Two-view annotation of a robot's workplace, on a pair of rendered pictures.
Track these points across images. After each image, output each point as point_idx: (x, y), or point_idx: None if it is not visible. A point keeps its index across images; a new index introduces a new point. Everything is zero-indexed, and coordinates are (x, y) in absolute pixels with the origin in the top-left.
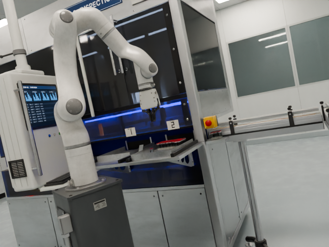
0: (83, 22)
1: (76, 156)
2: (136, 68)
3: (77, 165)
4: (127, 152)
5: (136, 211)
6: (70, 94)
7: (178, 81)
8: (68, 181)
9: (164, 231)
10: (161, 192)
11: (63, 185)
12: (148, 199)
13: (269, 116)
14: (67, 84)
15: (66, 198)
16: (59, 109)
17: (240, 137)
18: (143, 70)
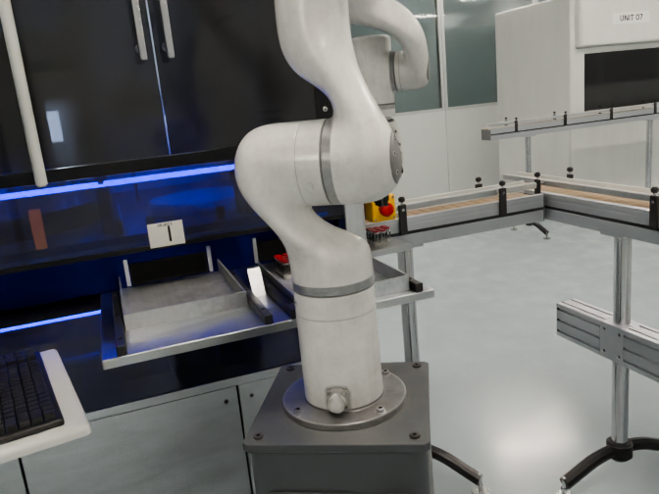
0: None
1: (368, 315)
2: (371, 61)
3: (368, 343)
4: (153, 292)
5: (166, 455)
6: (383, 118)
7: (320, 105)
8: (339, 397)
9: (246, 483)
10: (249, 388)
11: (76, 427)
12: (207, 413)
13: (464, 197)
14: (361, 80)
15: (416, 446)
16: (366, 164)
17: (415, 240)
18: (413, 71)
